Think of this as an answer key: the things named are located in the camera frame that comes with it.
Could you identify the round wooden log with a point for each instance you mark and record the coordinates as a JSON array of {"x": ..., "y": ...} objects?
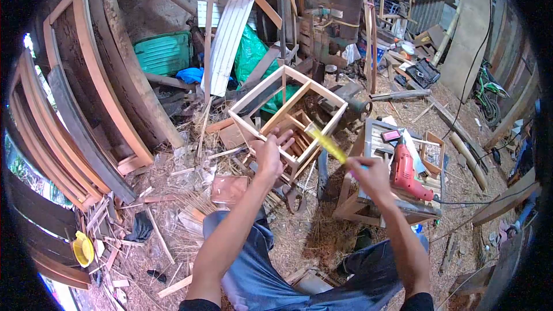
[{"x": 469, "y": 160}]

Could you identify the green tarpaulin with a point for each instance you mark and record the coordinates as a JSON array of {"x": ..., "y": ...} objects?
[{"x": 252, "y": 58}]

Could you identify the red electric drill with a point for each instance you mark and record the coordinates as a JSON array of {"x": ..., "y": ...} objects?
[{"x": 406, "y": 172}]

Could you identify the thick wooden plank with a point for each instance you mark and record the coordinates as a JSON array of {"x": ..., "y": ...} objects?
[{"x": 506, "y": 200}]

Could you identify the black plastic bag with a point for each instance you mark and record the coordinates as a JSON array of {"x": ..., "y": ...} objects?
[{"x": 140, "y": 227}]

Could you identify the person's body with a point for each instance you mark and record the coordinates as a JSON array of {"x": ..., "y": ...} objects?
[{"x": 417, "y": 303}]

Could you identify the pink and black flat device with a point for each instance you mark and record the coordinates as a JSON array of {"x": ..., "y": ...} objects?
[{"x": 391, "y": 135}]

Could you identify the black tool case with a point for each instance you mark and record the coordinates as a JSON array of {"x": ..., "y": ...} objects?
[{"x": 422, "y": 72}]

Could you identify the person's left fingers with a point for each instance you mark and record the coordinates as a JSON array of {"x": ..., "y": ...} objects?
[{"x": 281, "y": 137}]

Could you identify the large plywood sheet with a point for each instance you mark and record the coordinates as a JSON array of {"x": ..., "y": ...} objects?
[{"x": 466, "y": 39}]

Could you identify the stack of curved wooden frames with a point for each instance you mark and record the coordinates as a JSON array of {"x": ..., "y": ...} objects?
[{"x": 86, "y": 103}]

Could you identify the person's right fingers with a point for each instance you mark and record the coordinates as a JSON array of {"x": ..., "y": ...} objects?
[{"x": 357, "y": 166}]

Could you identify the white ribbed panel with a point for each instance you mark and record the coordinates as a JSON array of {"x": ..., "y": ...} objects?
[{"x": 227, "y": 45}]

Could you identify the person's legs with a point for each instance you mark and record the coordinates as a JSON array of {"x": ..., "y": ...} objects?
[{"x": 259, "y": 276}]

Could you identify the square reddish wood panel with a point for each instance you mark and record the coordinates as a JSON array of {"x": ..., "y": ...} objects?
[{"x": 229, "y": 188}]

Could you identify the open wooden box frame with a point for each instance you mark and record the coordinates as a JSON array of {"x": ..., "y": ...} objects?
[{"x": 288, "y": 116}]

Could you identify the yellow measuring tape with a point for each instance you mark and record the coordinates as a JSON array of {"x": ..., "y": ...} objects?
[{"x": 327, "y": 144}]

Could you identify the green motorbike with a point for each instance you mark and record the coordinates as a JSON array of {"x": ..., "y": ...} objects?
[{"x": 488, "y": 93}]

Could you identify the small wooden tray box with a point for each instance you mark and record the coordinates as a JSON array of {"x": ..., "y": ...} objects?
[{"x": 432, "y": 153}]

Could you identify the blue cloth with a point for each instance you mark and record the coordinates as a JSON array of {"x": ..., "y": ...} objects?
[{"x": 190, "y": 75}]

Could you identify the person's right hand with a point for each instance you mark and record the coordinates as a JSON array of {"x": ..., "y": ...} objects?
[{"x": 373, "y": 179}]

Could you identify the slatted wooden work stool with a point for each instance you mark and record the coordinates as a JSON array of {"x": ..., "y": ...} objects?
[{"x": 389, "y": 207}]

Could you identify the grey drill press machine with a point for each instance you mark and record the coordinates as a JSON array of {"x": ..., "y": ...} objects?
[{"x": 343, "y": 17}]

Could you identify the person's left hand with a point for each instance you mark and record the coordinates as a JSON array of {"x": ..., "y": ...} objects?
[{"x": 268, "y": 160}]

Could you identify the green plastic crate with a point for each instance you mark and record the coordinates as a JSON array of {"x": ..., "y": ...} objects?
[{"x": 164, "y": 54}]

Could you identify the yellow plastic bowl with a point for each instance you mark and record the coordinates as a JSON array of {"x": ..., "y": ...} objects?
[{"x": 82, "y": 249}]

